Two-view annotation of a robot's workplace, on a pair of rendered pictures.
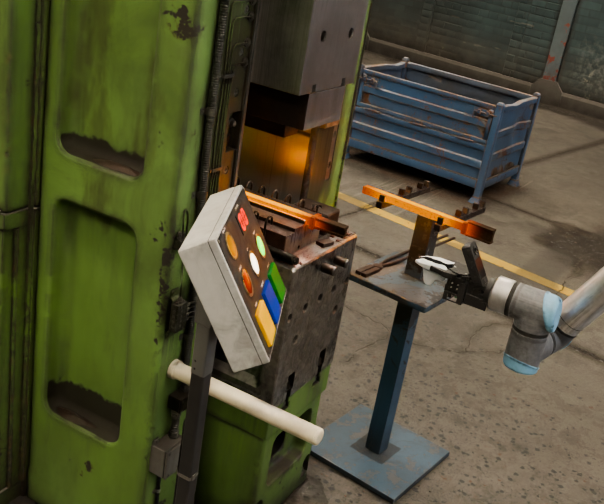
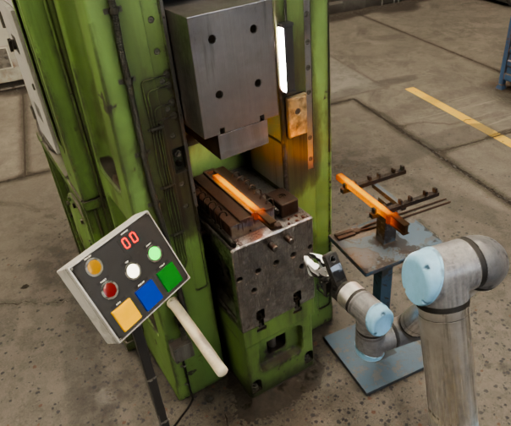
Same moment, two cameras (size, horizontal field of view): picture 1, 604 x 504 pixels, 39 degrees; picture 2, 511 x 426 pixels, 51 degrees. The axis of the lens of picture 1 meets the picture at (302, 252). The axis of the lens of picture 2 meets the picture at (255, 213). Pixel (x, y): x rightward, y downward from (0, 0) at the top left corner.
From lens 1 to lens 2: 1.33 m
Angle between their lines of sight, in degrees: 33
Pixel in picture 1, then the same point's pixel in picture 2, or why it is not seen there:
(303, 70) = (202, 122)
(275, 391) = (243, 322)
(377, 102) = not seen: outside the picture
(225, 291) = (84, 298)
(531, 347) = (365, 343)
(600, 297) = not seen: hidden behind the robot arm
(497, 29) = not seen: outside the picture
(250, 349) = (108, 333)
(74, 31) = (90, 97)
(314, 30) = (204, 94)
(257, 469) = (247, 363)
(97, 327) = not seen: hidden behind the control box
